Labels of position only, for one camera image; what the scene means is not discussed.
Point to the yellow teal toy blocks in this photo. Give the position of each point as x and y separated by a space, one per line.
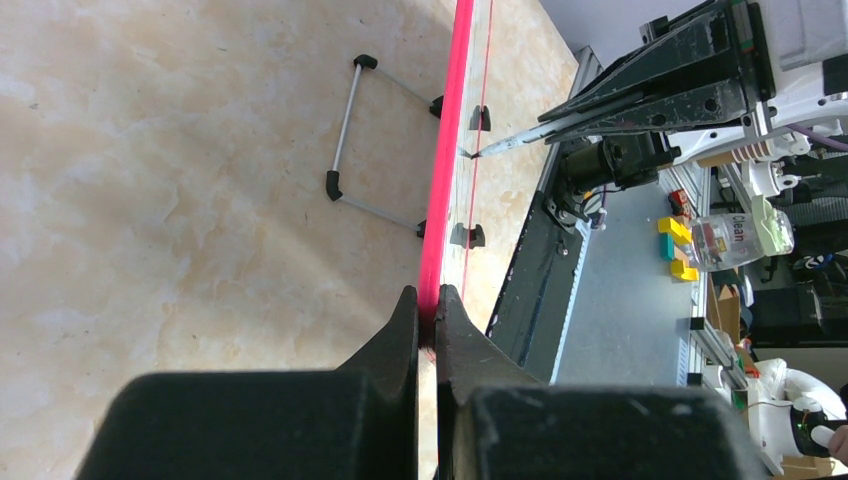
675 242

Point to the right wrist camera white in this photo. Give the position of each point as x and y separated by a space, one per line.
807 46

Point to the black white marker pen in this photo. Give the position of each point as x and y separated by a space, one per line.
517 139

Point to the black whiteboard foot clip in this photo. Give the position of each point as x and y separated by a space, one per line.
468 238
480 119

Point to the metal whiteboard stand leg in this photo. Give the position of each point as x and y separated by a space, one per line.
379 106

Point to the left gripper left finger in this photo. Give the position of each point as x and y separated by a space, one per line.
357 421

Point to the clear plastic cleaner bottle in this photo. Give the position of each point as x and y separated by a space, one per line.
731 240

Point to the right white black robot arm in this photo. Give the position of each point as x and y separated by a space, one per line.
627 161

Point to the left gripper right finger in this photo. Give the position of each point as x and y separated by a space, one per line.
495 421

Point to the pink framed whiteboard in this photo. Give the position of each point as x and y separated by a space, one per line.
443 277

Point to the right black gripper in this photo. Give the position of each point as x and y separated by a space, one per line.
706 66

